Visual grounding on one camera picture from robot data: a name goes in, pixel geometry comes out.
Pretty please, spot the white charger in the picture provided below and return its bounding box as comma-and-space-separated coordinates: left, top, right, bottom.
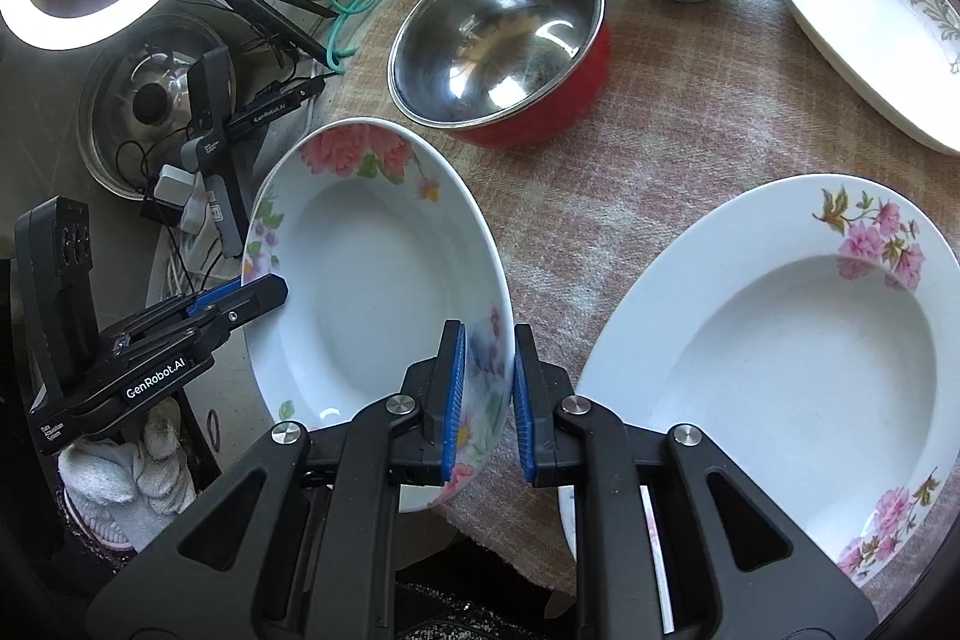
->
154, 164, 197, 208

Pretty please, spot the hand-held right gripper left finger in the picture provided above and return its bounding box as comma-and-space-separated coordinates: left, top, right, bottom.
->
86, 319, 470, 640

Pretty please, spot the pink blossom white plate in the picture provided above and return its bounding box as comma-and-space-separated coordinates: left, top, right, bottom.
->
557, 173, 960, 626

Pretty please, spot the black tripod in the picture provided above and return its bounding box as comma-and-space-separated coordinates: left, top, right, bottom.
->
193, 0, 347, 75

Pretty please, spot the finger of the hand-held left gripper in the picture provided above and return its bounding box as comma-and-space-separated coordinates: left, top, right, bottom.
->
112, 282, 245, 342
196, 275, 290, 335

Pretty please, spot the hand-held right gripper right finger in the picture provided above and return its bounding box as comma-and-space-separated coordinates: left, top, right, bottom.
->
511, 323, 878, 640

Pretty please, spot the steel pot lid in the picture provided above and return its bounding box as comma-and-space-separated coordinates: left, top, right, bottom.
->
77, 12, 241, 200

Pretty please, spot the peony flowered white plate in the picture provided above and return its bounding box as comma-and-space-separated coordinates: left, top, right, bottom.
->
244, 116, 517, 512

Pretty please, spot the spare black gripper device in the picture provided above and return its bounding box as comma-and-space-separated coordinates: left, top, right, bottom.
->
180, 47, 327, 259

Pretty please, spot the stainless steel bowl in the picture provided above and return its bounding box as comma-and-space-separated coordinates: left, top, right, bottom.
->
386, 0, 610, 148

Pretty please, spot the person's left hand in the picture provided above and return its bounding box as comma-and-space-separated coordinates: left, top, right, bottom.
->
58, 396, 196, 551

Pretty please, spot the oval white plate grey floral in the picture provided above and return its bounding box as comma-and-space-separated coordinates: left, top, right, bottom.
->
766, 0, 960, 155

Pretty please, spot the pink checked cloth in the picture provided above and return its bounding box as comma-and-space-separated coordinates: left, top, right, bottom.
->
247, 0, 960, 573

